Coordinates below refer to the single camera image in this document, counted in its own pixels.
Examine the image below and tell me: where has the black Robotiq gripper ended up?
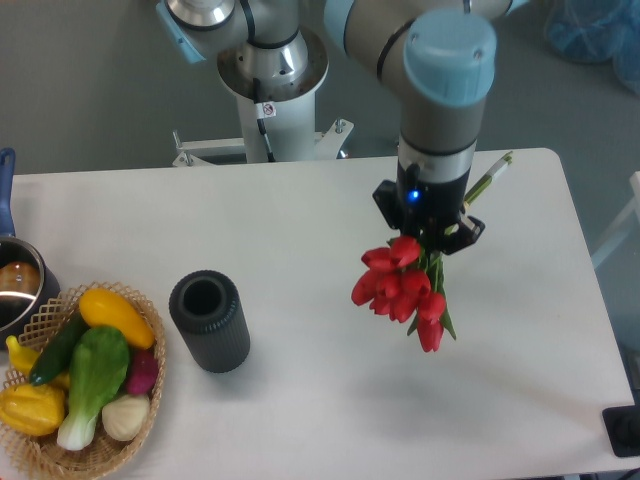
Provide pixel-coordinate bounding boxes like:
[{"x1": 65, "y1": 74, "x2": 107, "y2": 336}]
[{"x1": 372, "y1": 152, "x2": 485, "y2": 255}]

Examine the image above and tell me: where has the red tulip bouquet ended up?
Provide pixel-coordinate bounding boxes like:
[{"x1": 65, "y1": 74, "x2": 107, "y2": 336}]
[{"x1": 351, "y1": 151, "x2": 513, "y2": 353}]

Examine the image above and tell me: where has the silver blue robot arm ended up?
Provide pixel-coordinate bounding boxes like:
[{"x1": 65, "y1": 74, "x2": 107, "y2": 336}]
[{"x1": 156, "y1": 1, "x2": 514, "y2": 255}]

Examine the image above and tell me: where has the dark grey ribbed vase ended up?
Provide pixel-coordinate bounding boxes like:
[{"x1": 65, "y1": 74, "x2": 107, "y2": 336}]
[{"x1": 169, "y1": 270, "x2": 251, "y2": 374}]

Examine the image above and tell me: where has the blue plastic bag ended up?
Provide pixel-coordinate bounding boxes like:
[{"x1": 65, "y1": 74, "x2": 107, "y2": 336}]
[{"x1": 544, "y1": 1, "x2": 639, "y2": 94}]

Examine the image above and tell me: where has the black device at table edge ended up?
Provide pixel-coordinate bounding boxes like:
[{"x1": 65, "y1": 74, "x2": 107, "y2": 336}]
[{"x1": 602, "y1": 405, "x2": 639, "y2": 458}]

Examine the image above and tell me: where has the magenta radish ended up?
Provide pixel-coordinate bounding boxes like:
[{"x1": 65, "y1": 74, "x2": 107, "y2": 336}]
[{"x1": 125, "y1": 350, "x2": 159, "y2": 395}]

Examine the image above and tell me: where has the green bok choy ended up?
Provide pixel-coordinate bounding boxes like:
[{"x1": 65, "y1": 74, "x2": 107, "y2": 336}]
[{"x1": 57, "y1": 326, "x2": 129, "y2": 451}]

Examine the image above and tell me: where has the white garlic bulb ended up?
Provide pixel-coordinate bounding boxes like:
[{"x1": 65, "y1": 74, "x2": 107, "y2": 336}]
[{"x1": 101, "y1": 394, "x2": 150, "y2": 442}]

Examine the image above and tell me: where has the green cucumber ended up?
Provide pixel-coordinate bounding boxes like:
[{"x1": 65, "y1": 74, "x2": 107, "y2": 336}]
[{"x1": 28, "y1": 311, "x2": 89, "y2": 386}]

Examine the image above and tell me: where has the woven wicker basket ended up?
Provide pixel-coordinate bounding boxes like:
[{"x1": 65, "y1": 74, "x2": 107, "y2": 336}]
[{"x1": 1, "y1": 282, "x2": 166, "y2": 479}]

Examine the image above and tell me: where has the small yellow crookneck squash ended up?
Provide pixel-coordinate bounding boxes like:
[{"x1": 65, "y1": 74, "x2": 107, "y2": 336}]
[{"x1": 5, "y1": 335, "x2": 70, "y2": 391}]

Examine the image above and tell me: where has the yellow pumpkin gourd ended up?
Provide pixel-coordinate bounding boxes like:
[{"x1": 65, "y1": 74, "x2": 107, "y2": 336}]
[{"x1": 1, "y1": 384, "x2": 66, "y2": 437}]

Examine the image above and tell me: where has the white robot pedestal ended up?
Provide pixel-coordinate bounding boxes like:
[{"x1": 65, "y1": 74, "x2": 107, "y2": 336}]
[{"x1": 173, "y1": 27, "x2": 354, "y2": 167}]

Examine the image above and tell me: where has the white metal frame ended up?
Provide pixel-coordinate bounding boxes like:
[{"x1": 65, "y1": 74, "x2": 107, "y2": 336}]
[{"x1": 591, "y1": 171, "x2": 639, "y2": 270}]

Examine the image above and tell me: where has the blue handled saucepan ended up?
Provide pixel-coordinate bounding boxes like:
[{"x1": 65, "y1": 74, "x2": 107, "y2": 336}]
[{"x1": 1, "y1": 148, "x2": 61, "y2": 350}]

